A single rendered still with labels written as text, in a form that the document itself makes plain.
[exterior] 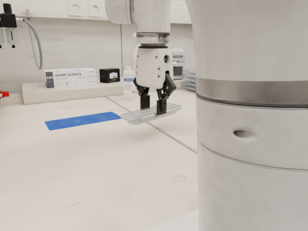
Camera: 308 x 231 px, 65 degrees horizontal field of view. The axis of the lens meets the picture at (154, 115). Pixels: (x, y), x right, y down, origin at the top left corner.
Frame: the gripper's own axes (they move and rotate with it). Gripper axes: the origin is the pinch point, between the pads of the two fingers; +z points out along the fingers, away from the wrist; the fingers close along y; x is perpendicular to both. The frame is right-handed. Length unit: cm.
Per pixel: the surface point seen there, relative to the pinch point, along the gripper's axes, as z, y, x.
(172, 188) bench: 7.7, -21.9, 16.7
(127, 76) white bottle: -2.6, 36.5, -20.1
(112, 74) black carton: -1, 59, -28
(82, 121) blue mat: 7.7, 22.9, 9.1
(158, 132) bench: 7.7, -0.9, -1.2
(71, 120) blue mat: 7.7, 26.4, 11.2
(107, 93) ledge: 6, 50, -19
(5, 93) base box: 3, 63, 20
